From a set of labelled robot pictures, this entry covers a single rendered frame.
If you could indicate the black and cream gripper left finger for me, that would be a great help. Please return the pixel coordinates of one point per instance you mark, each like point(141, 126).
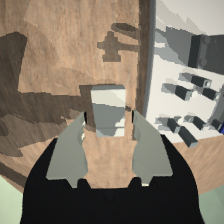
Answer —
point(59, 167)

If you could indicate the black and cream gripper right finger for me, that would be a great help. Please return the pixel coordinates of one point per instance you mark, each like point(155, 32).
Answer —
point(159, 164)

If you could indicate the grey fixture plate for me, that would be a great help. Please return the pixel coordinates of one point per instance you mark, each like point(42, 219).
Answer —
point(172, 24)

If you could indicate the blue flat plate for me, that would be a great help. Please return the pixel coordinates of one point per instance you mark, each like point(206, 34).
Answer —
point(222, 121)

